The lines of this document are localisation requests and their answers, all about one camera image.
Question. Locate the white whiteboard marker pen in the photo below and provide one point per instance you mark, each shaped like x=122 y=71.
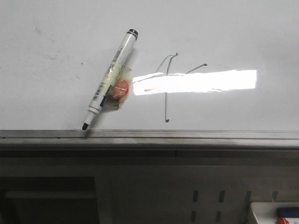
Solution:
x=98 y=101

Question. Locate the red object in box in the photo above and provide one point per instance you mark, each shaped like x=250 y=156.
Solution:
x=282 y=220

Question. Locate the blue object in box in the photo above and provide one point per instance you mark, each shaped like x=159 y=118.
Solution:
x=290 y=212

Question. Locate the red magnet taped to marker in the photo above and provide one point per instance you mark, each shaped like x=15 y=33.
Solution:
x=119 y=92

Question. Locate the white whiteboard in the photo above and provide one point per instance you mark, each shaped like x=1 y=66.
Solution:
x=199 y=64

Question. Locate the white slotted panel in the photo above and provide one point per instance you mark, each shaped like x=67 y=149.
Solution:
x=190 y=194

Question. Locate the white box with items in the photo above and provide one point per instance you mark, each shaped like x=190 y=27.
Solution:
x=266 y=212

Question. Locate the aluminium whiteboard frame rail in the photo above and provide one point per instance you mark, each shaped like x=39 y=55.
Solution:
x=149 y=143

